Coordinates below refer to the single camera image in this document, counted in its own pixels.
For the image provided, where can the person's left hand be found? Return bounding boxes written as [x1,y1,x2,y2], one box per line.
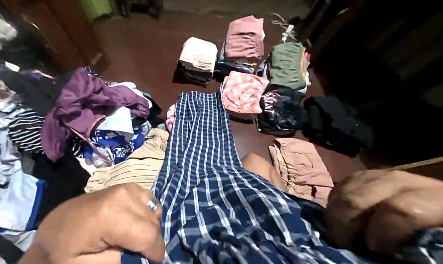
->
[33,183,166,262]

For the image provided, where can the person's right hand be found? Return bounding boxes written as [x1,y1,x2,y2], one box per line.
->
[325,170,443,254]

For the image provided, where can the navy white checked garment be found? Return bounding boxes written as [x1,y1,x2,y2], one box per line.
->
[121,91,443,264]

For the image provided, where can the person's left forearm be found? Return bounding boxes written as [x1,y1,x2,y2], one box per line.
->
[18,242,55,264]

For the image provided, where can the dusty pink folded trousers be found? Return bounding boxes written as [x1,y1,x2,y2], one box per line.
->
[268,137,334,208]

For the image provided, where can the black folded clothes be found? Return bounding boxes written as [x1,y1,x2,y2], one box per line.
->
[302,96,374,158]

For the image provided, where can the pink white patterned cloth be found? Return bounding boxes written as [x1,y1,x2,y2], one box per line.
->
[166,103,177,132]

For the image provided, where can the person's legs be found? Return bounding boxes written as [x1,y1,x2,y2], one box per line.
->
[241,153,288,192]

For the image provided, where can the tangled heap of mixed clothes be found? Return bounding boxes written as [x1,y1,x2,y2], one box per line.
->
[0,60,170,263]

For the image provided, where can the stack of black printed clothes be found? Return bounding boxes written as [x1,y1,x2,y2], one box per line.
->
[256,85,306,135]

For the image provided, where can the dark furniture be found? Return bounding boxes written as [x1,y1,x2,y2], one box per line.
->
[311,0,443,169]

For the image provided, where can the stack of pink patterned clothes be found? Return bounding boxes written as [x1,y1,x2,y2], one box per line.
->
[220,71,270,122]

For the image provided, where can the stack of cream, black clothes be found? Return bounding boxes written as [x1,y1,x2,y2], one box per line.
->
[173,36,218,87]

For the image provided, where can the stack of green topped clothes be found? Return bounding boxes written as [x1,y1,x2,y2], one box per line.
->
[267,41,312,94]

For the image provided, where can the stack of dusty-pink topped clothes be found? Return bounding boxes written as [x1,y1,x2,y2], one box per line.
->
[214,15,266,82]

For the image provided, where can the brown wooden furniture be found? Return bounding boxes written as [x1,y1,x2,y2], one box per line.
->
[5,0,108,76]

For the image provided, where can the green container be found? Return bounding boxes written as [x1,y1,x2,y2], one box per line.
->
[76,0,114,21]

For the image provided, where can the beige cord with white tag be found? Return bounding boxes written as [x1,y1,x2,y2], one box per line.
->
[271,13,297,43]

